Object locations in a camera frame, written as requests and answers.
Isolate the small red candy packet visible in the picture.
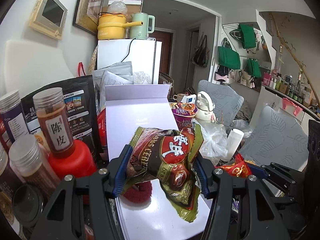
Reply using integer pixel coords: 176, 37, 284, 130
220, 153, 253, 178

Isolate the dark red fuzzy scrunchie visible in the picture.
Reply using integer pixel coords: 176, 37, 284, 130
123, 181, 152, 204

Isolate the green brown snack packet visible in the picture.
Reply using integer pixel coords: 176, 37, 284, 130
121, 124, 203, 223

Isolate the clear plastic bag of food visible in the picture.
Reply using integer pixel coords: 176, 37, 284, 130
193, 119, 231, 166

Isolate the near grey leaf chair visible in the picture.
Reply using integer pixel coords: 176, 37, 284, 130
239, 106, 309, 171

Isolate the grey leaf chair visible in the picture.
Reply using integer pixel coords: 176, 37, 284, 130
197, 80, 244, 127
239, 106, 309, 171

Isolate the white paper towel roll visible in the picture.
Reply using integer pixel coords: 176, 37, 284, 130
221, 128, 244, 161

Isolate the purple instant noodle cup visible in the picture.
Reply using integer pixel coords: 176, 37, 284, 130
169, 102, 197, 130

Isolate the cream water bottle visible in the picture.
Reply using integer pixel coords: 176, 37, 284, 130
195, 91, 216, 123

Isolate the lavender open gift box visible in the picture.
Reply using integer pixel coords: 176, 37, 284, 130
105, 85, 209, 239

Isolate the far grey leaf chair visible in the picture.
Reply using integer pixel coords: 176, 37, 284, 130
197, 80, 244, 127

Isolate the black printed gift bag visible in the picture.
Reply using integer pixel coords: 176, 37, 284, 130
21, 75, 103, 164

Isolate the clear spice jar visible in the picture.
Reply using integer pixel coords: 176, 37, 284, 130
9, 134, 60, 197

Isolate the jar with chinese label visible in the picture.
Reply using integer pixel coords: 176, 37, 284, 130
33, 87, 74, 153

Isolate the small green handbag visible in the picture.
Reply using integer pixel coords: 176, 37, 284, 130
245, 59, 261, 78

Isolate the black hanging bag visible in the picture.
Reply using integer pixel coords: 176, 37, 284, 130
191, 34, 209, 68

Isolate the large green handbag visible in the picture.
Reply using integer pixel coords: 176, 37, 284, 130
218, 38, 241, 70

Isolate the white mini fridge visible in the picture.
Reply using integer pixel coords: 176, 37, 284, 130
97, 39, 162, 84

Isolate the brown entrance door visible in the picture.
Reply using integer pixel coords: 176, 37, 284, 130
151, 30, 173, 74

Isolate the mint green electric kettle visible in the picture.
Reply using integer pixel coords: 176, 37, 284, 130
130, 12, 155, 40

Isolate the top green handbag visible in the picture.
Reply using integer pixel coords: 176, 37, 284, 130
229, 23, 256, 49

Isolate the yellow cooking pot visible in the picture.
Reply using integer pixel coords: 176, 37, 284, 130
97, 13, 141, 40

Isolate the gold framed picture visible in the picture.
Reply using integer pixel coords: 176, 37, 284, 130
73, 0, 104, 35

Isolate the wall intercom panel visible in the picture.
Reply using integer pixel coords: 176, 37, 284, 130
28, 0, 68, 40

